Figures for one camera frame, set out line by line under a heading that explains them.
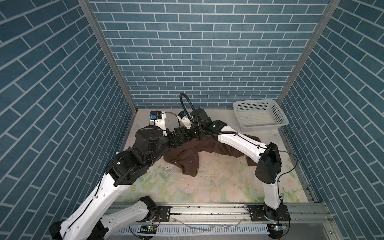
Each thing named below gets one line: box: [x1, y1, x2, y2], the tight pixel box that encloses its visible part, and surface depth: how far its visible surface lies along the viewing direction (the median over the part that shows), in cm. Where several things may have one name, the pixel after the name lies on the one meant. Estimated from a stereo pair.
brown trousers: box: [163, 134, 261, 177], surface depth 89 cm
